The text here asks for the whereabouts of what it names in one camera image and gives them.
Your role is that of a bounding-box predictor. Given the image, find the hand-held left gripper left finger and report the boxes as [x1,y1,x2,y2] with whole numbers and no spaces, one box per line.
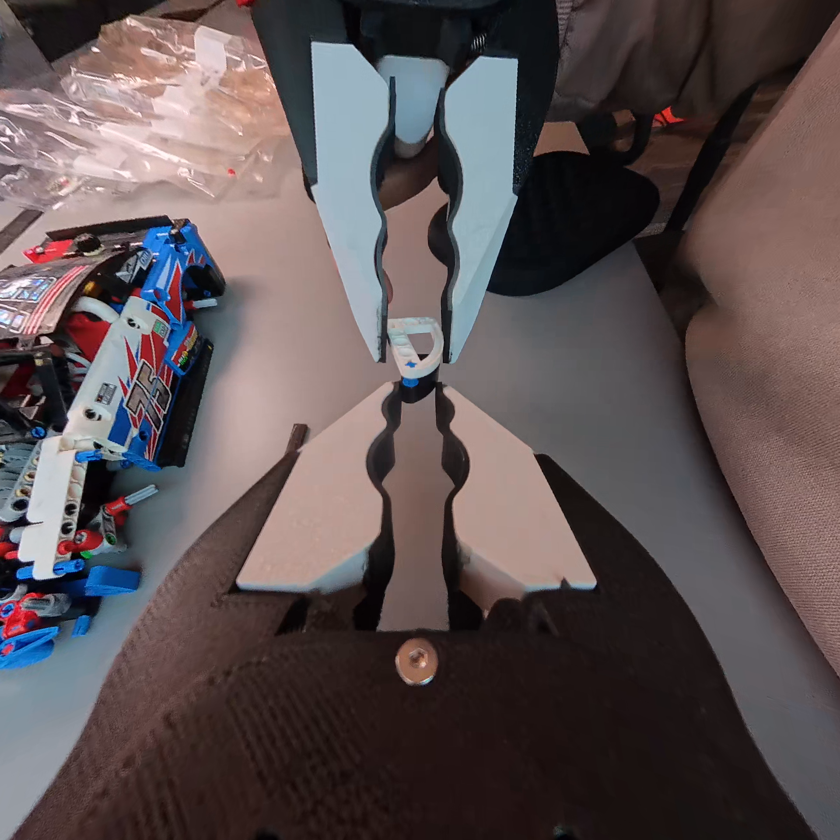
[234,382,401,629]

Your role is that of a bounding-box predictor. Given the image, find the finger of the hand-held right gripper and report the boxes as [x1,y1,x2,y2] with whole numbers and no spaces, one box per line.
[434,56,521,366]
[310,41,398,366]

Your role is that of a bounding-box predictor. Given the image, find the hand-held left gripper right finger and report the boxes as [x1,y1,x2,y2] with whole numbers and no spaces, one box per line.
[435,385,599,629]

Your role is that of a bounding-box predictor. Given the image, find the black triangular connector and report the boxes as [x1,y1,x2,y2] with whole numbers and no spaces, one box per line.
[399,367,440,403]

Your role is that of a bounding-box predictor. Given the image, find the white curved panel piece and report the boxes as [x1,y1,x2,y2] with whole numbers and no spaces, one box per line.
[386,315,442,382]

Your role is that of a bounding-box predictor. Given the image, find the person's right hand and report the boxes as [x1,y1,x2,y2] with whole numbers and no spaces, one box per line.
[379,141,450,212]

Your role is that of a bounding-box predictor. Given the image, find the black mesh cushion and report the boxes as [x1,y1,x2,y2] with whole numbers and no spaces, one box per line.
[486,151,661,298]

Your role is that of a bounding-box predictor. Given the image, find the pile of clear plastic bags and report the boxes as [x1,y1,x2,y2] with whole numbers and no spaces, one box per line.
[0,16,284,212]

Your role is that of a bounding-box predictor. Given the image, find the toy brick race car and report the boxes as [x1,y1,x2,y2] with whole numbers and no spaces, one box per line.
[0,215,228,672]

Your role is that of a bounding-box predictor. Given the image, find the person's beige sweatshirt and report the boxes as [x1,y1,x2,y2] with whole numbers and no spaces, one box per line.
[679,13,840,678]

